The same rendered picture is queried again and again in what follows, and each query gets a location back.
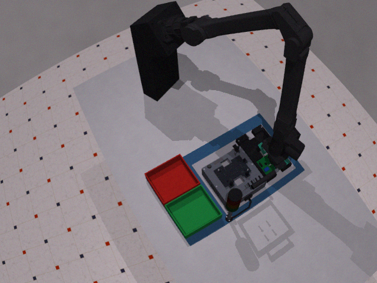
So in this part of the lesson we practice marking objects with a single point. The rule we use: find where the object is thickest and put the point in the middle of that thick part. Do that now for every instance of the green circuit board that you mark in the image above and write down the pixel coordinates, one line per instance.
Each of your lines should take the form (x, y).
(266, 164)

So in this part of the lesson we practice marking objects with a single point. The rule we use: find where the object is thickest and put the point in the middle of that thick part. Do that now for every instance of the green bin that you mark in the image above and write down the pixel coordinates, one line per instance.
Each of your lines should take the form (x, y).
(193, 211)

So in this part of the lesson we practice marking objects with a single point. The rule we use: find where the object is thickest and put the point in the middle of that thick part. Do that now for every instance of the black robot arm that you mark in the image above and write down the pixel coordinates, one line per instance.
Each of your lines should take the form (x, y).
(297, 36)

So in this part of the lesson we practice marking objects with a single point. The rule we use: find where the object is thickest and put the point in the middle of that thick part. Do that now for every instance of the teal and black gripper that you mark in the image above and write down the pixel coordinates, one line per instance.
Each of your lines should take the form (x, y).
(274, 154)

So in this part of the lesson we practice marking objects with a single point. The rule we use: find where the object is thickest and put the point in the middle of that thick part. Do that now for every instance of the red square tray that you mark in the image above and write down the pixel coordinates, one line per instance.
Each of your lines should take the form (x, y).
(172, 179)

